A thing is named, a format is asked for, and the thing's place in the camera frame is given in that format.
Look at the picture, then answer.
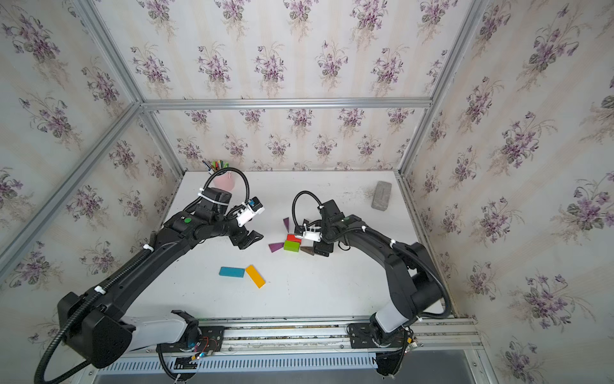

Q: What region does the colourful pens bundle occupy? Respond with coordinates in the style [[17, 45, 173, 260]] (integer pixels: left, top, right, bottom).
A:
[[201, 159, 230, 174]]

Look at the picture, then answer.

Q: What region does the aluminium mounting rail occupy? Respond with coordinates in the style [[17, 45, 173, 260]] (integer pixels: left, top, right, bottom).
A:
[[83, 314, 483, 358]]

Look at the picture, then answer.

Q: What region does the teal rectangular block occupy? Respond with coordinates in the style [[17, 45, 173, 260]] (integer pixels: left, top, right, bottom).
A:
[[219, 267, 246, 278]]

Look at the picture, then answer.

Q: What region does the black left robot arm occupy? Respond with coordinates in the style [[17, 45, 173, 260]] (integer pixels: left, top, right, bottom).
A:
[[34, 167, 264, 383]]

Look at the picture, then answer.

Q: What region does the pink pen cup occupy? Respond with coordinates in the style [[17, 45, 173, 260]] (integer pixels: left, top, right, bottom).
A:
[[213, 172, 235, 192]]

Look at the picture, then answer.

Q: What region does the white slotted cable duct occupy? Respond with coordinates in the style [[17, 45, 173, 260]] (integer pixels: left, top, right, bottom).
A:
[[99, 352, 377, 375]]

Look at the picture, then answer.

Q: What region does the yellow rectangular block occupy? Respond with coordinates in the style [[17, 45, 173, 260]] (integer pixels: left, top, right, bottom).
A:
[[246, 265, 265, 289]]

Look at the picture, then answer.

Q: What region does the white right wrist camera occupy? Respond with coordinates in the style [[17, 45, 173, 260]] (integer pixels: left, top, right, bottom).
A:
[[295, 227, 321, 243]]

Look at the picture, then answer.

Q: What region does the brown triangle block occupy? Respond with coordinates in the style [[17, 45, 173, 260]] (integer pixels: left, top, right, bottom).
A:
[[300, 246, 315, 255]]

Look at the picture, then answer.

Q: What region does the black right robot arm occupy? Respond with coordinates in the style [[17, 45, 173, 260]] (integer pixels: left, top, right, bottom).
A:
[[291, 190, 452, 347]]

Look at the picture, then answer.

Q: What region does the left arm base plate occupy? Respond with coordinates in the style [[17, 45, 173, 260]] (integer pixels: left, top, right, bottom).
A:
[[157, 326, 225, 355]]

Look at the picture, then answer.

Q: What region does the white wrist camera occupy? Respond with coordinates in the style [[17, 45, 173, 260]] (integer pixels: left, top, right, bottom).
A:
[[236, 197, 265, 227], [295, 227, 321, 243]]

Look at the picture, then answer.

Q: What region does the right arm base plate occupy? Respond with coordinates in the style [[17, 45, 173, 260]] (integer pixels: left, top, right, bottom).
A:
[[346, 323, 413, 350]]

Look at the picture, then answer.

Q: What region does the green rectangular block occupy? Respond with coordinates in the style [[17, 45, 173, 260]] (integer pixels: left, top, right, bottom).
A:
[[283, 240, 301, 252]]

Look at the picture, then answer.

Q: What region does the grey rectangular stone block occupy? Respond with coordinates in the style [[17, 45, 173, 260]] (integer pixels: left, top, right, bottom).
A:
[[371, 181, 392, 211]]

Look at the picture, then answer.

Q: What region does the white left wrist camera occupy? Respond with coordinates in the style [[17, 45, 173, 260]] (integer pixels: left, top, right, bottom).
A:
[[236, 197, 265, 227]]

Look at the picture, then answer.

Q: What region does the red rectangular block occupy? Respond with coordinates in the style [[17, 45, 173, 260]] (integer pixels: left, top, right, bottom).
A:
[[286, 235, 302, 244]]

